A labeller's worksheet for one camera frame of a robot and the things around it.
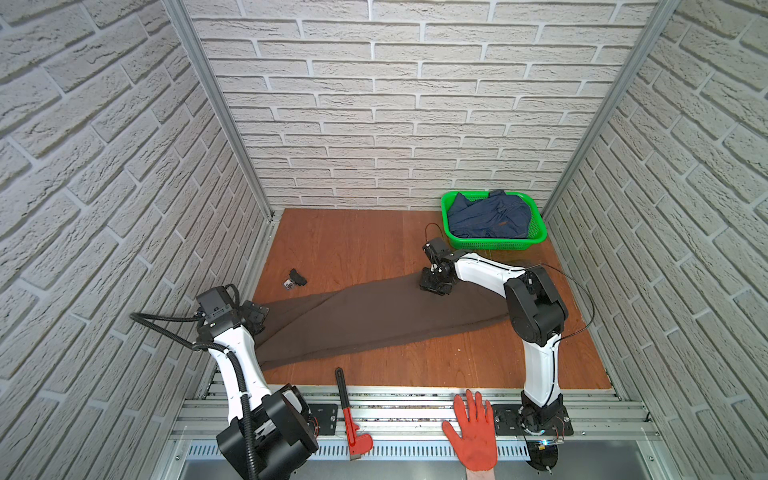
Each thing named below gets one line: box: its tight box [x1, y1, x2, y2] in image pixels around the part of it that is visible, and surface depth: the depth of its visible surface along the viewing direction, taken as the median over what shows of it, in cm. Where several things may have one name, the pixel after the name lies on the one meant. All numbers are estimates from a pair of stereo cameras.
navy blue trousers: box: [448, 189, 531, 239], surface depth 113 cm
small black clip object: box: [283, 268, 308, 290], surface depth 100 cm
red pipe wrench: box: [335, 367, 373, 461], surface depth 72 cm
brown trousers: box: [258, 274, 510, 369], surface depth 91 cm
